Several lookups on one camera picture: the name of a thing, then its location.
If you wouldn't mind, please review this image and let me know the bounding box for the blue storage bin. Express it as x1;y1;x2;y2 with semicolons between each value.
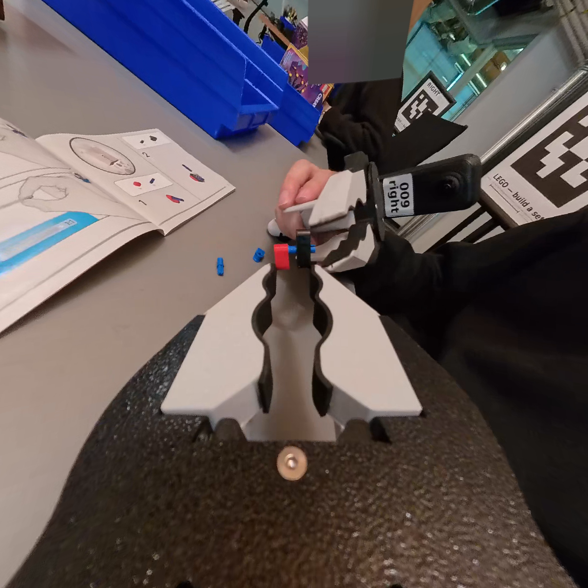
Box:
257;34;322;148
41;0;282;139

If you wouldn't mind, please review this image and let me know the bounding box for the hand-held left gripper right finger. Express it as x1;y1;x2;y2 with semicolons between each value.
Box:
311;266;423;441

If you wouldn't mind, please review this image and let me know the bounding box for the person's right hand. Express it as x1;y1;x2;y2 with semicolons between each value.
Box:
276;160;332;240

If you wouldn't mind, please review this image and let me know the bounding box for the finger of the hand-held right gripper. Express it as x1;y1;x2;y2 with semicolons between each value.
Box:
321;222;383;273
309;171;369;233

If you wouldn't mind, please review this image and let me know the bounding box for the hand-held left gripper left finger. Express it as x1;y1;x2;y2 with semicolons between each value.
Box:
161;266;277;441

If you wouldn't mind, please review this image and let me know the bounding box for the open instruction booklet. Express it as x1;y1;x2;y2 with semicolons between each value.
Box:
0;117;236;334

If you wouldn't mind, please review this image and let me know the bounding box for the purple lego box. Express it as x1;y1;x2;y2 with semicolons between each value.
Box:
279;18;334;109

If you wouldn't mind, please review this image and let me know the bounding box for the black framed tag sign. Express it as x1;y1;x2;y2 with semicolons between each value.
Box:
479;92;588;227
394;70;457;135

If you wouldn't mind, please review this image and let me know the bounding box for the person's right forearm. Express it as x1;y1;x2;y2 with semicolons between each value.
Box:
354;207;588;322

